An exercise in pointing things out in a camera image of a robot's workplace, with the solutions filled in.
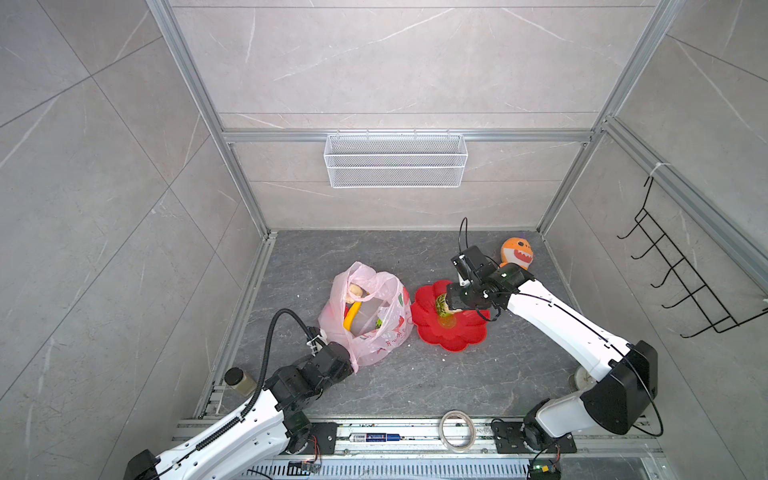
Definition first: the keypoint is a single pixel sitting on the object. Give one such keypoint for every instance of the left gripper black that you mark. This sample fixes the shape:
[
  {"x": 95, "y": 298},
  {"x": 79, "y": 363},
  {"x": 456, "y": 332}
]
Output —
[{"x": 348, "y": 371}]

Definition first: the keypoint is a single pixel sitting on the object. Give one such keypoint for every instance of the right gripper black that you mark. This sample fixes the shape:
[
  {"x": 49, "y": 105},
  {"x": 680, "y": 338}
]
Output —
[{"x": 453, "y": 297}]

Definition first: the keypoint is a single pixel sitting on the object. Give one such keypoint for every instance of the green fake avocado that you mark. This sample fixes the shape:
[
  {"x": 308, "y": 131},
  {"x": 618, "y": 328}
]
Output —
[{"x": 442, "y": 308}]

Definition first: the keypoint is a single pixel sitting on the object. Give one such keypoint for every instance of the red flower-shaped plate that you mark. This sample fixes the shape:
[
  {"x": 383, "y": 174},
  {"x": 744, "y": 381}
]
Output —
[{"x": 454, "y": 334}]

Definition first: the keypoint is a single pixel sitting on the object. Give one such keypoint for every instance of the pink plastic bag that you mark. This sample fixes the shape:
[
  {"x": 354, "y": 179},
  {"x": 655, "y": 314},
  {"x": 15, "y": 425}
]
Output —
[{"x": 382, "y": 324}]

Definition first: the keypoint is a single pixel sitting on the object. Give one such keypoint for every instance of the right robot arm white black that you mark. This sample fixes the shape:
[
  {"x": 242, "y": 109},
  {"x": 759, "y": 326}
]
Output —
[{"x": 625, "y": 375}]

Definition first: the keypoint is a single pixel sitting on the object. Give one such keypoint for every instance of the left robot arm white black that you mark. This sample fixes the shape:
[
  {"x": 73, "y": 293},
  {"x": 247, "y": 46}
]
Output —
[{"x": 270, "y": 423}]

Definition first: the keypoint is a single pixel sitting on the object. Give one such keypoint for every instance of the yellow fake banana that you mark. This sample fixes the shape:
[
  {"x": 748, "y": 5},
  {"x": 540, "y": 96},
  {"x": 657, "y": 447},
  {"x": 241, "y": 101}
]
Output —
[{"x": 351, "y": 311}]

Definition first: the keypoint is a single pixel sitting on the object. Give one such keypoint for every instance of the cream fake pear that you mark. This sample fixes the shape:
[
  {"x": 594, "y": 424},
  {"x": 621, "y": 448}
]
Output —
[{"x": 356, "y": 294}]

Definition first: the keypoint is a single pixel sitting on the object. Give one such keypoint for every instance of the orange shark plush toy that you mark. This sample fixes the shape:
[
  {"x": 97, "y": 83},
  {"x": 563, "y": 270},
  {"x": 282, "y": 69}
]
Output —
[{"x": 517, "y": 251}]

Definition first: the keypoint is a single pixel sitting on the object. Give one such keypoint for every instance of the blue marker pen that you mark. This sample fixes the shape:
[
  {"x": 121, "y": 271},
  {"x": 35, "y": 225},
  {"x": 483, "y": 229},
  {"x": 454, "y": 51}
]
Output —
[{"x": 374, "y": 437}]

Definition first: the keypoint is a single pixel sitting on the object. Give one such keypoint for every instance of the small dark-lid jar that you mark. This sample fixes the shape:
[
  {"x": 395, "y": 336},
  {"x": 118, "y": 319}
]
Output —
[{"x": 240, "y": 381}]

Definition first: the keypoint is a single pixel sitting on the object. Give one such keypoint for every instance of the white round alarm clock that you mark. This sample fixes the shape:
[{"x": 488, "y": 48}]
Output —
[{"x": 581, "y": 380}]

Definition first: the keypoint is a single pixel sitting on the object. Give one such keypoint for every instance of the clear tape roll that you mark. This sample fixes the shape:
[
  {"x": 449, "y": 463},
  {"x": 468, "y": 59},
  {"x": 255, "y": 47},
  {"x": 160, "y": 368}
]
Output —
[{"x": 457, "y": 432}]

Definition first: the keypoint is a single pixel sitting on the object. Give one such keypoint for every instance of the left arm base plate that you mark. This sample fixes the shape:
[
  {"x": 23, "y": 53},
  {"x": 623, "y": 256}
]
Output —
[{"x": 323, "y": 435}]

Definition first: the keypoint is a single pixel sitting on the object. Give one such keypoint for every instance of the white wire mesh basket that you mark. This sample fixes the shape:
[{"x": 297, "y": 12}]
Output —
[{"x": 389, "y": 160}]

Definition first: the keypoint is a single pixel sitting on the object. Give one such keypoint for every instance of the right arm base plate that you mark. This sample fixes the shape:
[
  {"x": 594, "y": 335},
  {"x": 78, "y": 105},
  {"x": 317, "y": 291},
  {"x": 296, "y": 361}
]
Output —
[{"x": 518, "y": 437}]

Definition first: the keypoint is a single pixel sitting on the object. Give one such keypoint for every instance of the black wire hook rack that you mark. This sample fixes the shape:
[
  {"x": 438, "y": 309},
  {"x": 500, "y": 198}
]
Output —
[{"x": 718, "y": 318}]

